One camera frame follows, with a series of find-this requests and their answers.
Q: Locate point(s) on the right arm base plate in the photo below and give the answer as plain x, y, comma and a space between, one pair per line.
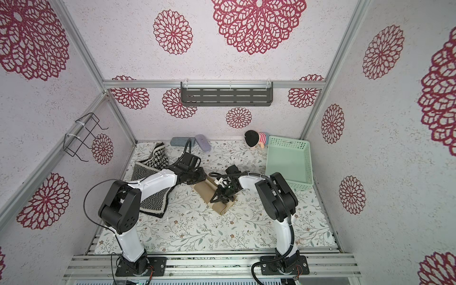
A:
295, 265

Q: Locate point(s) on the lilac oval case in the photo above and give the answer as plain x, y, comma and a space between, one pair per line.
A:
203, 143

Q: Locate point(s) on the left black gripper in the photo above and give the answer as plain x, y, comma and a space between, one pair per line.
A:
202, 176

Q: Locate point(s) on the black wire wall rack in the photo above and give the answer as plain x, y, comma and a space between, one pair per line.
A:
73, 142

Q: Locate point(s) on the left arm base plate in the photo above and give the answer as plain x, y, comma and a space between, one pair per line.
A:
145, 266

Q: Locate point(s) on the doll with black hair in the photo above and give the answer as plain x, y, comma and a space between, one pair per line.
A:
255, 139

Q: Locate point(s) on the aluminium front rail frame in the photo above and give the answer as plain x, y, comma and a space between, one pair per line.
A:
213, 266

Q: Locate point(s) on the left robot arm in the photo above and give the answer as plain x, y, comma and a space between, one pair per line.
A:
121, 207

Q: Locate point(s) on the dark grey wall shelf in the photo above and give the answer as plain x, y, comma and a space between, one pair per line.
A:
226, 95

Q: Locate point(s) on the mint green plastic basket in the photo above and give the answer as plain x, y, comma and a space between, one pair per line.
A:
291, 158

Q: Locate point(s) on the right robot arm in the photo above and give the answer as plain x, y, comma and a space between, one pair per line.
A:
277, 198

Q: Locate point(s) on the brown beige striped scarf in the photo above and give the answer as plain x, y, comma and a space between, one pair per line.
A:
206, 189

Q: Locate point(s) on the grey rectangular case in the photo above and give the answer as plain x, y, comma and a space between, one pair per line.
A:
182, 141

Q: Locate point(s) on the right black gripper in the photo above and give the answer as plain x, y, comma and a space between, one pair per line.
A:
222, 191

